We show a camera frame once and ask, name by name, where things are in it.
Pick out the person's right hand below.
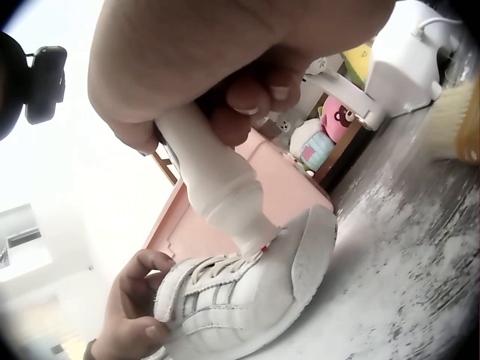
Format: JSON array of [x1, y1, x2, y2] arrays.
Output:
[[87, 0, 398, 156]]

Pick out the person's left hand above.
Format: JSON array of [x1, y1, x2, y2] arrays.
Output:
[[97, 249, 177, 360]]

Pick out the person's left thumb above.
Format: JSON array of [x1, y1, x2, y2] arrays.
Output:
[[142, 321, 177, 340]]

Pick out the person's right thumb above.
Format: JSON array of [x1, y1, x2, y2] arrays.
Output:
[[90, 75, 160, 156]]

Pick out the person's left fingers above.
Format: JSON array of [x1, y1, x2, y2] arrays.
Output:
[[126, 249, 177, 297]]

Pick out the person's right fingers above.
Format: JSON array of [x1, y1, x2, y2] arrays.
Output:
[[208, 45, 304, 147]]

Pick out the white squeeze tube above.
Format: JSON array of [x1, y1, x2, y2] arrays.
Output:
[[154, 101, 282, 263]]

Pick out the white child sneaker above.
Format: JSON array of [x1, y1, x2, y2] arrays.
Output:
[[153, 204, 338, 360]]

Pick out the pink plastic tub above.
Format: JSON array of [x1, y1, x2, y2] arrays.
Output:
[[144, 127, 334, 263]]

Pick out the row of plush toys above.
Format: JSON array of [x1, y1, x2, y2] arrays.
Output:
[[276, 43, 372, 175]]

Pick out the wooden shelf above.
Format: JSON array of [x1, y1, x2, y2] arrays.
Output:
[[150, 56, 372, 192]]

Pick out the white shoe dryer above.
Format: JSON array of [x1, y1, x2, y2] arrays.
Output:
[[302, 7, 464, 132]]

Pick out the scattered white powder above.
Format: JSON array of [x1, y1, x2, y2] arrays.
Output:
[[330, 112, 480, 360]]

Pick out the wooden brush pale bristles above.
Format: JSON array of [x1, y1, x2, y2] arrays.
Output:
[[427, 79, 480, 165]]

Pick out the white power cable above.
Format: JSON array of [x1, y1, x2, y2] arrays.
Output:
[[414, 17, 462, 38]]

